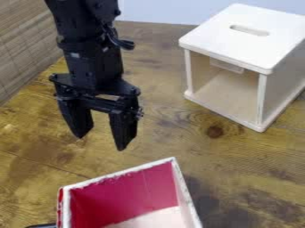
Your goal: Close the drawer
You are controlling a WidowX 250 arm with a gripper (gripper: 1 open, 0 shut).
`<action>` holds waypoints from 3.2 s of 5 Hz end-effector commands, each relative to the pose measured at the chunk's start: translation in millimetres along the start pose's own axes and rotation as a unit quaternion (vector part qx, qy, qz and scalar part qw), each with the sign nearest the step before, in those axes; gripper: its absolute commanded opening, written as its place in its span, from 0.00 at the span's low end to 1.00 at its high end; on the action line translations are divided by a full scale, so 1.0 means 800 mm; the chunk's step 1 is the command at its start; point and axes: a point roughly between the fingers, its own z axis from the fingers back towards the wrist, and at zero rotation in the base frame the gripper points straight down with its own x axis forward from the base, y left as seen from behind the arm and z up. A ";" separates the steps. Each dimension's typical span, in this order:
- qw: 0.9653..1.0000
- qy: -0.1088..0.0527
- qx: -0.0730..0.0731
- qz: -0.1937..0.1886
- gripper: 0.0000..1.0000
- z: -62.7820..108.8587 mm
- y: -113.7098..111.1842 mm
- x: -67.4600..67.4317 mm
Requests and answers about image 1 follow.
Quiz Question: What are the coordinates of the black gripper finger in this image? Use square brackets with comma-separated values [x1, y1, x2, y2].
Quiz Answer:
[109, 110, 138, 151]
[58, 100, 94, 138]

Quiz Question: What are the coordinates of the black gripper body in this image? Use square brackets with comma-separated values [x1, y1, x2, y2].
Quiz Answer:
[50, 73, 143, 120]

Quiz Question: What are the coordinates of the red drawer with white rim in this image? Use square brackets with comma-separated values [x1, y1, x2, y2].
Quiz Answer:
[56, 158, 203, 228]

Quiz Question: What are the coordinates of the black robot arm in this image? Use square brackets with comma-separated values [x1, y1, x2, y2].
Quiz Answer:
[44, 0, 143, 151]

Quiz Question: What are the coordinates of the white wooden box cabinet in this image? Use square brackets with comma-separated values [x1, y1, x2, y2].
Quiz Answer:
[179, 4, 305, 132]

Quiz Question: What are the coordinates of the black cable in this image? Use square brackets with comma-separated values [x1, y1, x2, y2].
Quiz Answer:
[103, 24, 137, 51]

